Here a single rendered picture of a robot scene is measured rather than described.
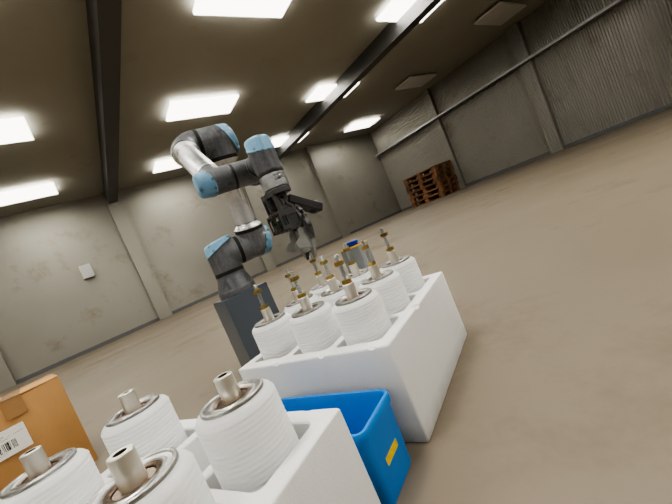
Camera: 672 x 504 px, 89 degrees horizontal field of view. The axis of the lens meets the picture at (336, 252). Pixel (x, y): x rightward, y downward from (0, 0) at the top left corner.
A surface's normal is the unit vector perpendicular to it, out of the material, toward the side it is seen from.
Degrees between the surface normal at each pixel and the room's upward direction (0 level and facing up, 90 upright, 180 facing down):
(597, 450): 0
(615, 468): 0
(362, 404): 88
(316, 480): 90
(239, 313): 90
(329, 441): 90
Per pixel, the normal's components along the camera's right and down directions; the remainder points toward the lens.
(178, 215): 0.54, -0.17
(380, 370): -0.48, 0.26
